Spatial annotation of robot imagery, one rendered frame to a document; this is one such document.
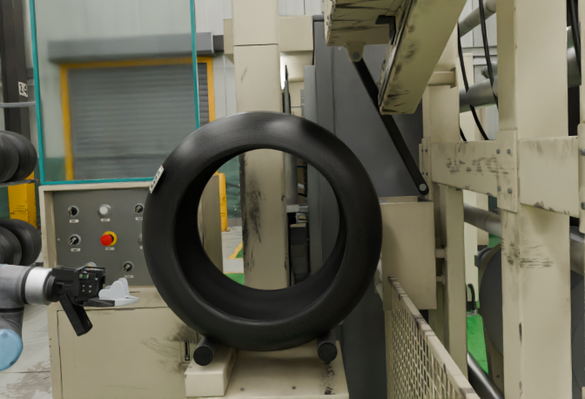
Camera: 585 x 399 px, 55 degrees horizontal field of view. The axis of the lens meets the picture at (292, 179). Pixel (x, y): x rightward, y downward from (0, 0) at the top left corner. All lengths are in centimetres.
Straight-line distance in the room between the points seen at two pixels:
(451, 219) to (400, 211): 14
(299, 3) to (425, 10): 956
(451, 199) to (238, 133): 66
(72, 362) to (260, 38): 126
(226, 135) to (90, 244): 96
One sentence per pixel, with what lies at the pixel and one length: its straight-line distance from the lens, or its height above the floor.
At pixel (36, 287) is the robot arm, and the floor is 106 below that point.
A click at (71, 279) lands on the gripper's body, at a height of 107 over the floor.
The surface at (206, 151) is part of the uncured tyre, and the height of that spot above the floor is 136.
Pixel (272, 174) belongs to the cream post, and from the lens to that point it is 161.
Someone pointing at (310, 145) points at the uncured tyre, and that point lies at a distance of 123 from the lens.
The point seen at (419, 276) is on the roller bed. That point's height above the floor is 99.
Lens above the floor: 135
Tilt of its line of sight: 3 degrees down
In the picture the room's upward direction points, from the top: 2 degrees counter-clockwise
